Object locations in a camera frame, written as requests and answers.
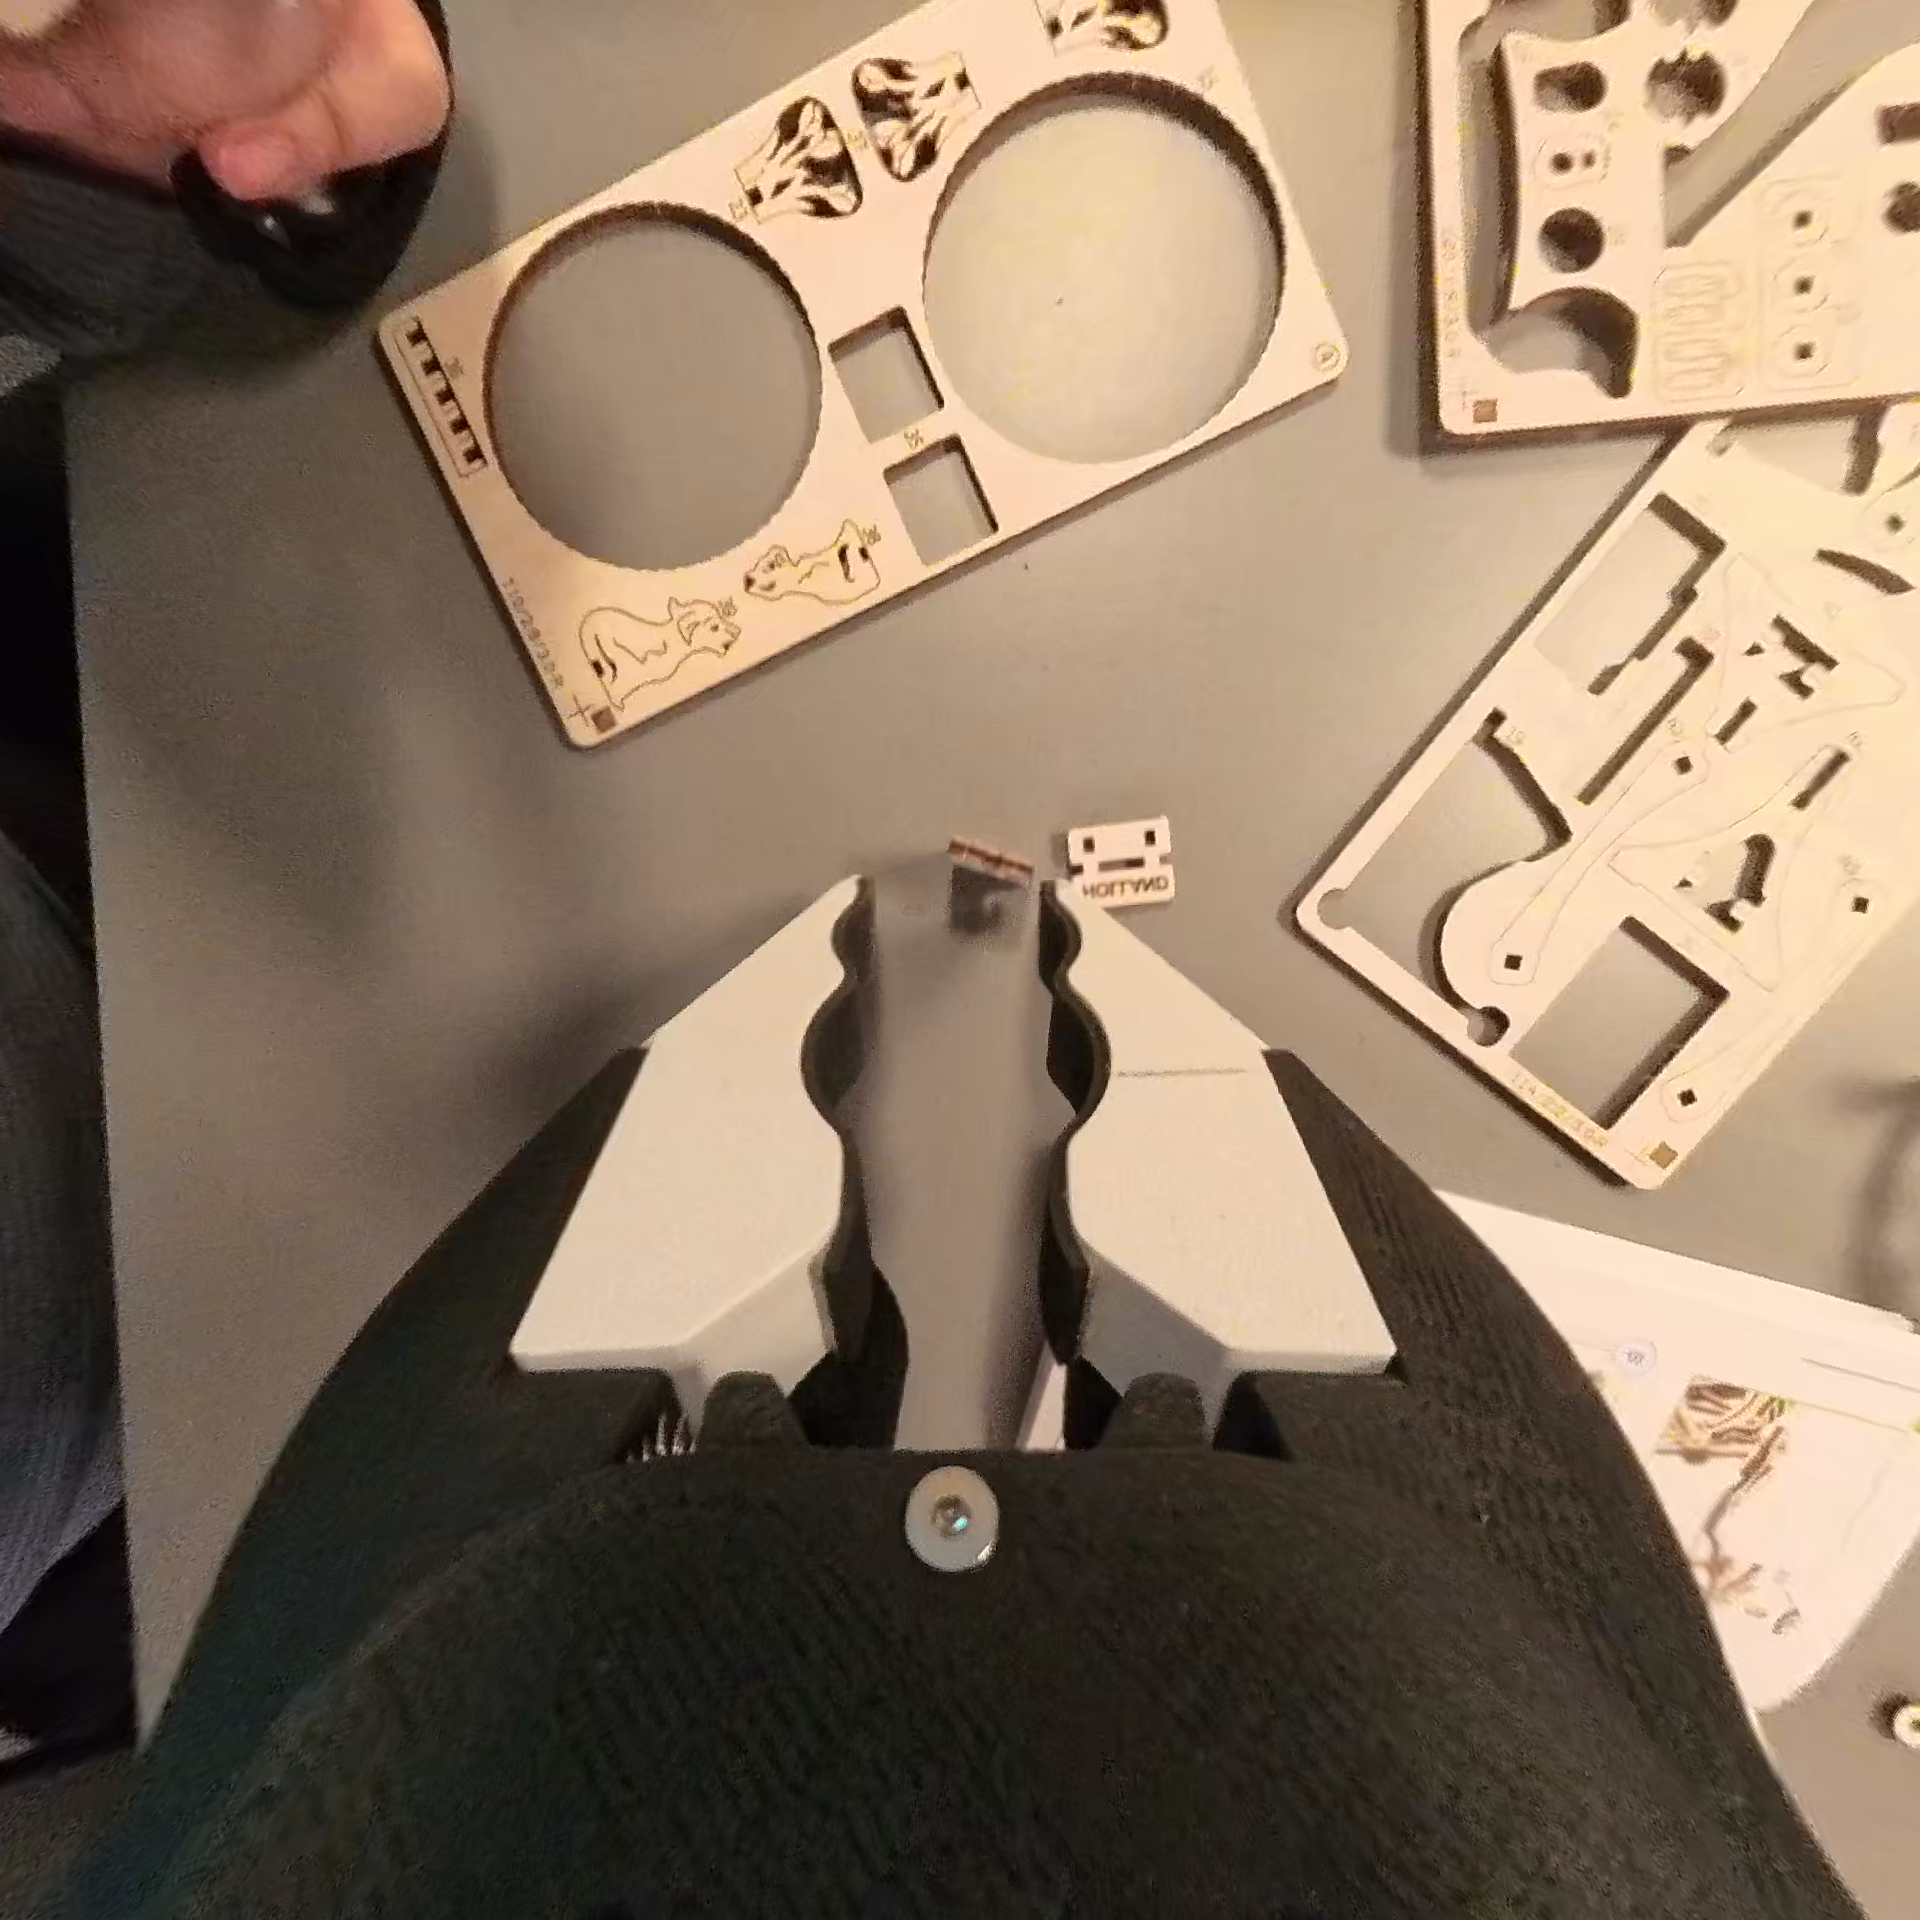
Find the person's left forearm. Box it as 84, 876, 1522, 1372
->
0, 124, 213, 398

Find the wooden sheet with round holes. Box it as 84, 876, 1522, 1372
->
374, 0, 1349, 749

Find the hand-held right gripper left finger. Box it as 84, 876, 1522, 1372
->
507, 874, 878, 1380

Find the paper instruction booklet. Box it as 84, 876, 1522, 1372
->
1434, 1190, 1920, 1719

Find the person's left hand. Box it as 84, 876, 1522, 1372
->
0, 0, 452, 207

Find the wooden sheet with square cutouts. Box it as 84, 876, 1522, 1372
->
1295, 405, 1920, 1190

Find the wooden sheet with curved cutouts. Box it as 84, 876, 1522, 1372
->
1416, 0, 1920, 451

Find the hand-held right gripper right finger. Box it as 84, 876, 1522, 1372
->
1034, 878, 1400, 1380

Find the small notched wooden part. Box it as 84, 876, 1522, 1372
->
1068, 815, 1181, 905

